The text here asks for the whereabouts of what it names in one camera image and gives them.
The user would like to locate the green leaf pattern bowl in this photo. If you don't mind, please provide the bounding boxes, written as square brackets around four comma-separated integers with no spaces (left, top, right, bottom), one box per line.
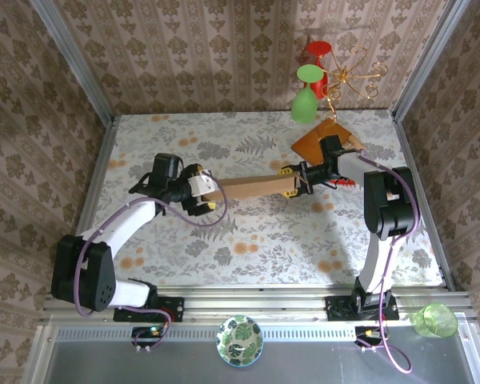
[216,314,265,367]

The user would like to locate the aluminium frame post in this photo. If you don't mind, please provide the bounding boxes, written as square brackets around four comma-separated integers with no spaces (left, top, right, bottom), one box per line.
[28,0,117,121]
[391,0,471,121]

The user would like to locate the aluminium front rail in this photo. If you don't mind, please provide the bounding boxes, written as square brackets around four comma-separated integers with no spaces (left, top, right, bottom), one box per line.
[39,290,475,325]

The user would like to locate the gold wire glass rack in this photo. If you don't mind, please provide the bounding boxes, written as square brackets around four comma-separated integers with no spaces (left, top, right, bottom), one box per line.
[290,45,387,167]

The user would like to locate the green wine glass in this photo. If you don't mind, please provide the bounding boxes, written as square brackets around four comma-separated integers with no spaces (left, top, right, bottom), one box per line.
[290,64,324,124]

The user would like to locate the green transparent plastic cup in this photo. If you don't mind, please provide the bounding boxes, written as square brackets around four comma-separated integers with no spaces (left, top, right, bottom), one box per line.
[410,302,459,340]

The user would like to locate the floral table mat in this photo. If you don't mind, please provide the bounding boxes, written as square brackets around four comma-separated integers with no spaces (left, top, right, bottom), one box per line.
[78,110,443,287]

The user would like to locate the right black connector box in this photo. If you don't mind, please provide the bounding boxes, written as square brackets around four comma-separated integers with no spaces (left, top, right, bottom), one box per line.
[354,326,385,348]

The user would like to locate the black connector box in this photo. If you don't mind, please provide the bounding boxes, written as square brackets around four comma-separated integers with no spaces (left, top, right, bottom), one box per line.
[354,326,385,348]
[131,326,165,348]

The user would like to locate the brown cardboard paper box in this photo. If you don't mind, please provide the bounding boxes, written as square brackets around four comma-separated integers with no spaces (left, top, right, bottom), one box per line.
[211,174,299,201]

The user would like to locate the left black connector box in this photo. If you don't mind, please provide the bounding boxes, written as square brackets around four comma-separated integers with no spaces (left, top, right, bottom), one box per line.
[131,326,165,348]

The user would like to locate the perforated metal cable duct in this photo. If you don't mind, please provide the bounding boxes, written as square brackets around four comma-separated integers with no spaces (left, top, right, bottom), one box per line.
[54,324,471,342]

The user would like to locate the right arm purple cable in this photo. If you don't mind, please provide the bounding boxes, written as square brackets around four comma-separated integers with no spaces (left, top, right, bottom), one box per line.
[358,148,421,375]

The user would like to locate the red wine glass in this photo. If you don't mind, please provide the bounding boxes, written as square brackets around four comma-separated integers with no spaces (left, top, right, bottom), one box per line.
[306,41,333,100]

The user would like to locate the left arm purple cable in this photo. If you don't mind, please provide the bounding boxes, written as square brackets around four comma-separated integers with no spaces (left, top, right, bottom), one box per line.
[74,170,228,353]

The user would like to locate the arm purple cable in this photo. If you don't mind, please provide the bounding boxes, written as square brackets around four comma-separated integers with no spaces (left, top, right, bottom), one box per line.
[74,170,228,353]
[358,148,421,375]

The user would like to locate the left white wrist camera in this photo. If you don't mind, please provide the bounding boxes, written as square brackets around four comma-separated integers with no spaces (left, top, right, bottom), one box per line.
[186,174,218,198]

